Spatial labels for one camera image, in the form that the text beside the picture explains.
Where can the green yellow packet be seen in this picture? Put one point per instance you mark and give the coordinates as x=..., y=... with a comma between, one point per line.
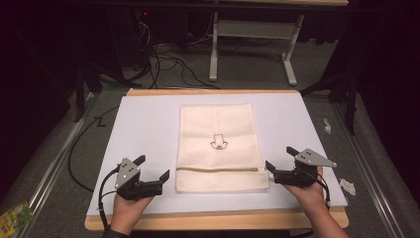
x=15, y=218

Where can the person's right hand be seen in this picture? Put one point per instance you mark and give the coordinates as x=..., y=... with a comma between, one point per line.
x=310, y=198

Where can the cream cloth zipper bag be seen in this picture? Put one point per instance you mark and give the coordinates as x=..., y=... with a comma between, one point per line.
x=218, y=125

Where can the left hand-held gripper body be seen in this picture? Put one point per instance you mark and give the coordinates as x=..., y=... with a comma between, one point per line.
x=127, y=172

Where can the large white paper scrap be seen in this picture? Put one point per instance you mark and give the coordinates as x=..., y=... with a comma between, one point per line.
x=347, y=186

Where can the black metal stand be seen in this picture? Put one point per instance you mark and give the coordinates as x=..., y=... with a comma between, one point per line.
x=351, y=105
x=79, y=99

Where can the white metal desk frame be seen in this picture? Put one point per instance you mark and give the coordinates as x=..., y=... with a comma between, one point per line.
x=254, y=29

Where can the person's left hand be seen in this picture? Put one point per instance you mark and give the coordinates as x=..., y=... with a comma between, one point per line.
x=125, y=213

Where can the metal floor rail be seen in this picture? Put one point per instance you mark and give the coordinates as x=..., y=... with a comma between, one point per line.
x=56, y=162
x=363, y=165

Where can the small white paper scrap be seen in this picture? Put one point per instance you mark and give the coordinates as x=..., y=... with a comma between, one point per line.
x=327, y=125

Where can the white table mat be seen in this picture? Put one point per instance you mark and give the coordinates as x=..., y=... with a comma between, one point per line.
x=148, y=125

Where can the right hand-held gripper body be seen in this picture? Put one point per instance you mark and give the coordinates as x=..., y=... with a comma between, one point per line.
x=310, y=158

